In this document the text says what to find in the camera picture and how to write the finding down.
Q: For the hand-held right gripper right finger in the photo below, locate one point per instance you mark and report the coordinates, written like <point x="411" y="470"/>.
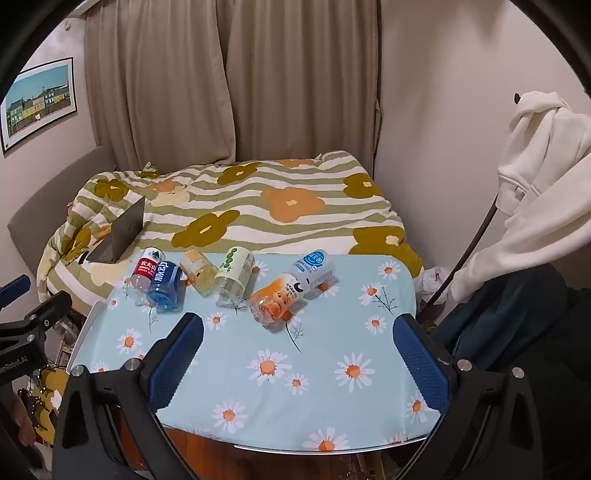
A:
<point x="420" y="364"/>

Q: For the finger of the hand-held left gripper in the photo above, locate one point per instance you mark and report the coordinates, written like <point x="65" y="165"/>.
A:
<point x="51" y="309"/>
<point x="14" y="288"/>

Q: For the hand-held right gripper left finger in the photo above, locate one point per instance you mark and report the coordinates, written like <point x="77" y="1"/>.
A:
<point x="178" y="355"/>

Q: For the person's left hand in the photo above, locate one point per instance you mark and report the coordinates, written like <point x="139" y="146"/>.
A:
<point x="23" y="420"/>

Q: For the yellow flower cushion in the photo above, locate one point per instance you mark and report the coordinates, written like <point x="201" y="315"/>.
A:
<point x="55" y="379"/>

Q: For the blue label clear bottle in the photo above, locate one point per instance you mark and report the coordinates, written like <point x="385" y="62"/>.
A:
<point x="164" y="284"/>

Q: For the yellow label clear bottle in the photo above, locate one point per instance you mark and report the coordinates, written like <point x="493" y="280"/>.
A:
<point x="198" y="272"/>

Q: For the white plastic bag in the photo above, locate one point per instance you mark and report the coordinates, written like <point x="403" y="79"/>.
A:
<point x="435" y="279"/>

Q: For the grey bed headboard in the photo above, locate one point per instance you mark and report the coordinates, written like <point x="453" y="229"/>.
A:
<point x="46" y="207"/>

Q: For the red label clear bottle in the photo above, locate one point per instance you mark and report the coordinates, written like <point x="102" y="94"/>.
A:
<point x="145" y="270"/>

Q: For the green dotted white bottle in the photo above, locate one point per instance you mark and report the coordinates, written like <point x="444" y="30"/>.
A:
<point x="233" y="273"/>

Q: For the dark jacket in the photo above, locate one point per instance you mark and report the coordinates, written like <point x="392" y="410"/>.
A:
<point x="508" y="318"/>

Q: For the white-edged table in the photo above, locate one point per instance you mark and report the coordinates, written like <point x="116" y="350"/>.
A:
<point x="203" y="454"/>

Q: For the grey laptop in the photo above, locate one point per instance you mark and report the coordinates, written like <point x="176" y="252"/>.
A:
<point x="122" y="230"/>

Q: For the black curved pole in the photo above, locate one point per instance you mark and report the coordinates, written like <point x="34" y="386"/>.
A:
<point x="461" y="263"/>

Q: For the orange label clear bottle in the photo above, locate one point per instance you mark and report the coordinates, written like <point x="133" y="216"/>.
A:
<point x="277" y="300"/>

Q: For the light blue daisy tablecloth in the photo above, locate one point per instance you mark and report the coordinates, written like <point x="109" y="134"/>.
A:
<point x="286" y="397"/>

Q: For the white bottle blue label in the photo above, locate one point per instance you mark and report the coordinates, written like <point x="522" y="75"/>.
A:
<point x="314" y="270"/>

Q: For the striped flower blanket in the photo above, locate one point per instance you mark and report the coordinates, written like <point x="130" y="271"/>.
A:
<point x="300" y="230"/>

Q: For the white hoodie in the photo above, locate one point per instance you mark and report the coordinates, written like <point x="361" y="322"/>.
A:
<point x="545" y="152"/>

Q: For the beige curtain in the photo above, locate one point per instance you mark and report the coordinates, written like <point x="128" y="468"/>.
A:
<point x="300" y="78"/>
<point x="157" y="83"/>

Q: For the wall poster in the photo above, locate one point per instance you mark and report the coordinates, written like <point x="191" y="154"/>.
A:
<point x="37" y="104"/>

